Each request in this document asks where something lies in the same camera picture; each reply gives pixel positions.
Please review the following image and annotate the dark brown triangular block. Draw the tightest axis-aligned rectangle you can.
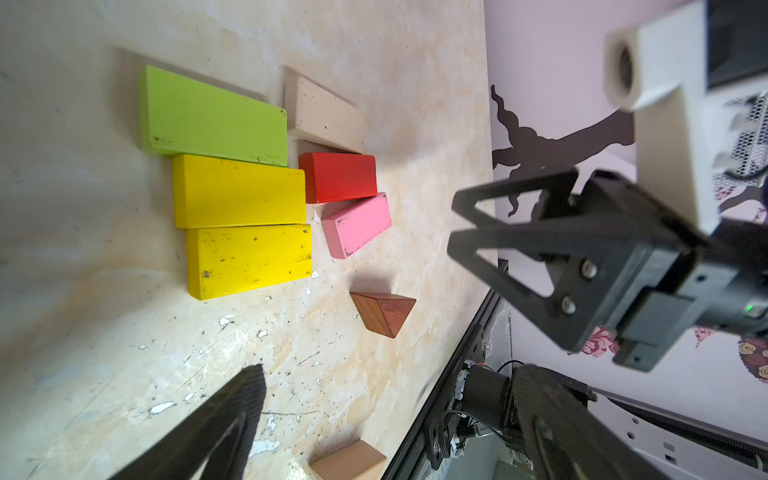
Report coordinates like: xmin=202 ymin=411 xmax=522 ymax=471
xmin=350 ymin=292 xmax=416 ymax=339

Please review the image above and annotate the light pink block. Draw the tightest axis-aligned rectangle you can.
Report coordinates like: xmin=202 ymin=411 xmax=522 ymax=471
xmin=322 ymin=193 xmax=392 ymax=259

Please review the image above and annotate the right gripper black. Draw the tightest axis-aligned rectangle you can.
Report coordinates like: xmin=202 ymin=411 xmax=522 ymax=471
xmin=448 ymin=168 xmax=767 ymax=372

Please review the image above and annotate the light brown triangular block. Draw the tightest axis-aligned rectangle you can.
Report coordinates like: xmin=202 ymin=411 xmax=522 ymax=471
xmin=310 ymin=440 xmax=387 ymax=480

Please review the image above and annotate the yellow block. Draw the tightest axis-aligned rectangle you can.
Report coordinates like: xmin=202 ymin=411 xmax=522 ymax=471
xmin=186 ymin=224 xmax=313 ymax=300
xmin=172 ymin=154 xmax=306 ymax=229

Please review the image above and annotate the red block group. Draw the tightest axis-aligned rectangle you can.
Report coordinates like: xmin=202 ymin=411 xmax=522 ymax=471
xmin=298 ymin=152 xmax=378 ymax=204

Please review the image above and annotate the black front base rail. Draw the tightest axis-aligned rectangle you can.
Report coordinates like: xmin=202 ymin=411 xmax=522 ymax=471
xmin=383 ymin=290 xmax=512 ymax=479

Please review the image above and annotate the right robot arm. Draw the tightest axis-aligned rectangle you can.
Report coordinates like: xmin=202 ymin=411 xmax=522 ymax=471
xmin=448 ymin=170 xmax=767 ymax=479

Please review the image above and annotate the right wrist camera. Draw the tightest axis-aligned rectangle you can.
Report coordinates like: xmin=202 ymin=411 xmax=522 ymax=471
xmin=604 ymin=1 xmax=767 ymax=234

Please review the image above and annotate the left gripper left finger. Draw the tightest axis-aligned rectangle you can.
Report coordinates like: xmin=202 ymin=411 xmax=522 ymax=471
xmin=113 ymin=364 xmax=267 ymax=479

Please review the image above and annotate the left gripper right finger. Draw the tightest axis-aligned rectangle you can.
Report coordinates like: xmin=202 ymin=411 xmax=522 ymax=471
xmin=512 ymin=365 xmax=665 ymax=479

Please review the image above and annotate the lime green block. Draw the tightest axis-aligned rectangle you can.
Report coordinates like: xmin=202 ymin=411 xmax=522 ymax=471
xmin=138 ymin=65 xmax=288 ymax=167

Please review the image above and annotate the beige square wooden block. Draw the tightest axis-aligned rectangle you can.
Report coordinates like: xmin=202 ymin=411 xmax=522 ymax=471
xmin=284 ymin=74 xmax=367 ymax=154

